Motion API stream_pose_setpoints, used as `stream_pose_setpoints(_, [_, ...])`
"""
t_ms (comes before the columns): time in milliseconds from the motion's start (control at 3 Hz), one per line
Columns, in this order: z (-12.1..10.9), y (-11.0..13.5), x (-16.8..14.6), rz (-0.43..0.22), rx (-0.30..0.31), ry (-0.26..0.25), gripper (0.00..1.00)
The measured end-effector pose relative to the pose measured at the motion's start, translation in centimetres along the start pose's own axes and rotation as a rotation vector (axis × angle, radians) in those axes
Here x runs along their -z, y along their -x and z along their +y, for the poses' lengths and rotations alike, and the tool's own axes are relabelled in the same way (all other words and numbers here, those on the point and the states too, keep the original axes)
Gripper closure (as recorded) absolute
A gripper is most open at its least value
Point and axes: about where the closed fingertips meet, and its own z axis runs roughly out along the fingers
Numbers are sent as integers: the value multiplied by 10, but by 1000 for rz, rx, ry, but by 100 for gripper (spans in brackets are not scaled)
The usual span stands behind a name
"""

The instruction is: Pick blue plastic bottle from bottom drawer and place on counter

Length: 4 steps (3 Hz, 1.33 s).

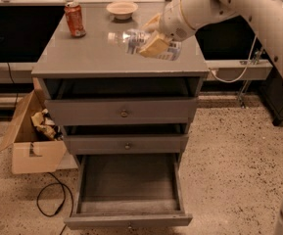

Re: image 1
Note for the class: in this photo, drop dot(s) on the grey bottom drawer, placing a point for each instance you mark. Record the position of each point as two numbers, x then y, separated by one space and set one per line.
132 191

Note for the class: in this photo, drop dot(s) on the open cardboard box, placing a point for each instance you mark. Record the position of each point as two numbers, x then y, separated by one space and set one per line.
31 153

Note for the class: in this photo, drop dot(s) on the grey drawer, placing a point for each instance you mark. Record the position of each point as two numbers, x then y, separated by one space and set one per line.
132 191
125 144
121 111

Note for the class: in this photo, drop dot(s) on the dark grey side cabinet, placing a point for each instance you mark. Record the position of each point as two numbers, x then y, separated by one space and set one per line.
271 92

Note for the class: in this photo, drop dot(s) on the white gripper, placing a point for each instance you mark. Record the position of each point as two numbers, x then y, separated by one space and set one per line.
173 21

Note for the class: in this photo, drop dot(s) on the metal stand pole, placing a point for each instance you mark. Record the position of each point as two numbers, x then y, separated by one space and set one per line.
247 81

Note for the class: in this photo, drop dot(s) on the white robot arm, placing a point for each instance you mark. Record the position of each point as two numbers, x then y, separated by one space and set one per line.
265 18

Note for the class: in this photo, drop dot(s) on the grey top drawer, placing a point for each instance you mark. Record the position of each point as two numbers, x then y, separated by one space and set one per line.
121 111

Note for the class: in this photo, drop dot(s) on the grey drawer cabinet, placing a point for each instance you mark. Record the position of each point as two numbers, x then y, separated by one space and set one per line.
91 68

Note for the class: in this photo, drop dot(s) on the clear plastic water bottle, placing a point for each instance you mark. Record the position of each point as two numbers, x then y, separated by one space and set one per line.
133 39

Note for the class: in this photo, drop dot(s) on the grey middle drawer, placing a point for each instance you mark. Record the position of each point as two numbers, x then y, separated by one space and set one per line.
125 144

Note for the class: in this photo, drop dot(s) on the crumpled wrappers in box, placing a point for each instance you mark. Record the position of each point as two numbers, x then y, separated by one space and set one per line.
44 124

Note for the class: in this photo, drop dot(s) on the white paper bowl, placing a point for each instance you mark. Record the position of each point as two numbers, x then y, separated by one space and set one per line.
122 10

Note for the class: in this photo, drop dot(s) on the grey wall rail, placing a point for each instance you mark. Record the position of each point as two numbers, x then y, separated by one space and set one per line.
223 69

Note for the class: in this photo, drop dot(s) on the orange soda can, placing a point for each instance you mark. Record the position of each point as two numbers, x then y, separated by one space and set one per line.
74 19

